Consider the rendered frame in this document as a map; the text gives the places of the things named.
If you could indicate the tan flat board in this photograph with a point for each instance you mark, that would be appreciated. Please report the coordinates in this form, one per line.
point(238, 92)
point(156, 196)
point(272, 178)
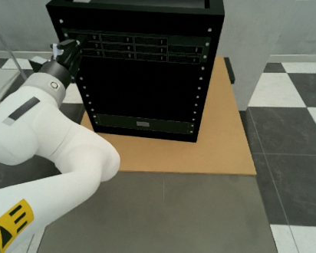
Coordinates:
point(221, 146)

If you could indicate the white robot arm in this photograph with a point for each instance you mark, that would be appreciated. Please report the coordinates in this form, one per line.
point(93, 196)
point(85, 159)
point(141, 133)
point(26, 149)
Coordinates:
point(32, 124)

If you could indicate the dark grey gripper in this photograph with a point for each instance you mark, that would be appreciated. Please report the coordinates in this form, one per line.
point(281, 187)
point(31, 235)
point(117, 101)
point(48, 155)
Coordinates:
point(68, 59)

